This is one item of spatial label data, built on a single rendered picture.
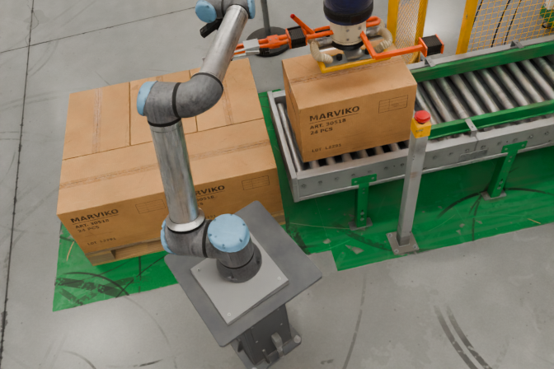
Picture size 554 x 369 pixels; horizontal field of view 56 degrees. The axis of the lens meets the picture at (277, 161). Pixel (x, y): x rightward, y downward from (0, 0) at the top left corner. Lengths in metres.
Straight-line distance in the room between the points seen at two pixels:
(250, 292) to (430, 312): 1.18
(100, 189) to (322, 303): 1.37
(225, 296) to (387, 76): 1.33
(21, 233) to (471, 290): 2.78
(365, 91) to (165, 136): 1.17
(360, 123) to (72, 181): 1.61
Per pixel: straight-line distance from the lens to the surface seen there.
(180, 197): 1.91
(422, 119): 2.34
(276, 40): 2.46
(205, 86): 1.69
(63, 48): 5.17
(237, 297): 2.14
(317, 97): 2.56
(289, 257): 2.23
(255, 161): 2.85
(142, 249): 3.31
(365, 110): 2.65
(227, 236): 1.96
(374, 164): 2.75
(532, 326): 3.08
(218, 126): 3.08
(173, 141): 1.78
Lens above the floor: 2.67
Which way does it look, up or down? 49 degrees down
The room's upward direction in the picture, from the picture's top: 8 degrees counter-clockwise
